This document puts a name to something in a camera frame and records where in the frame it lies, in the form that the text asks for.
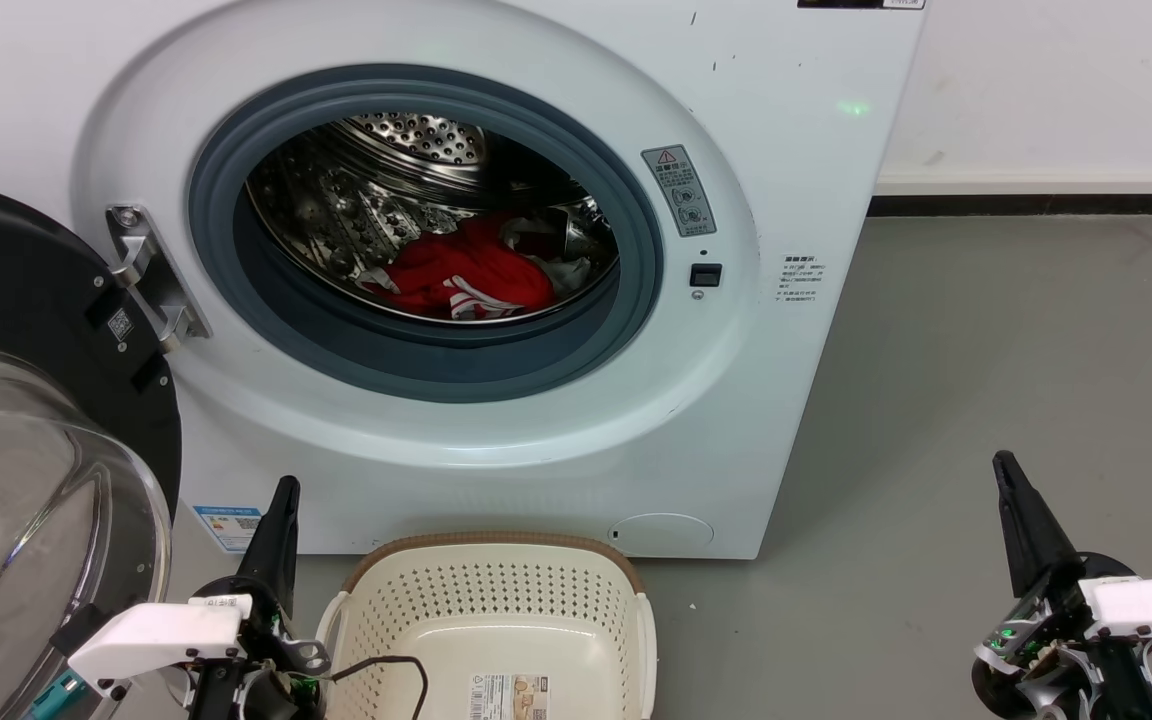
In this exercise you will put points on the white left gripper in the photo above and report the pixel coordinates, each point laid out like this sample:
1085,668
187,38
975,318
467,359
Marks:
166,635

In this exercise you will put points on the red garment with striped trim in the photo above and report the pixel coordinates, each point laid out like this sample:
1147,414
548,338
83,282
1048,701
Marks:
456,270

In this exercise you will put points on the cream perforated laundry basket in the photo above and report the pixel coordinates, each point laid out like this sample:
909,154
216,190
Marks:
496,600

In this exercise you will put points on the printed food package label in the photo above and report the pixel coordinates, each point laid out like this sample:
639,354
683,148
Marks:
508,698

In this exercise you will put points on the washing machine door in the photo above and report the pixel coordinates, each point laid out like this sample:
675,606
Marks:
26,290

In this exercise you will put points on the black device with white label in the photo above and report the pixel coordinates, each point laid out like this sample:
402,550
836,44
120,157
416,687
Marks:
861,4

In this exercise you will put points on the blue and white energy sticker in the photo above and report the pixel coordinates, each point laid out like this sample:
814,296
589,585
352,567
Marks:
228,528

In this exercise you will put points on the grey rubber door gasket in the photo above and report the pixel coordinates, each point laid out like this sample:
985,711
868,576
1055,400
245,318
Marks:
436,365

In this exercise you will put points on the white front-load washing machine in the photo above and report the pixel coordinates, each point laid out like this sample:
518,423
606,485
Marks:
786,400

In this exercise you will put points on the silver metal door hinge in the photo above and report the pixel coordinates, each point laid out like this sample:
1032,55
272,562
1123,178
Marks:
151,270

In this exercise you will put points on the small printed text label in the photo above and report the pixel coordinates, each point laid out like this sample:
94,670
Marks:
802,280

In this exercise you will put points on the round white filter cover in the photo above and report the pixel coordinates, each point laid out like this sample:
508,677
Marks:
661,534

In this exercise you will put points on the black door latch socket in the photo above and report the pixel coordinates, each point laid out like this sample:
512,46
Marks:
706,275

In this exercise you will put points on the grey warning label sticker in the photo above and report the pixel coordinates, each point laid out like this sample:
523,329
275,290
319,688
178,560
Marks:
679,190

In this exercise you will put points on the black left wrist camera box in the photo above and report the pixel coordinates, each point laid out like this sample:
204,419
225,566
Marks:
76,630

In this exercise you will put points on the teal left camera connector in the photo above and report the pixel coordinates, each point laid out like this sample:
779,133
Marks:
58,698

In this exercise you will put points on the white wall baseboard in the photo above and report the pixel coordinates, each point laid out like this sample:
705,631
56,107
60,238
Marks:
1036,182

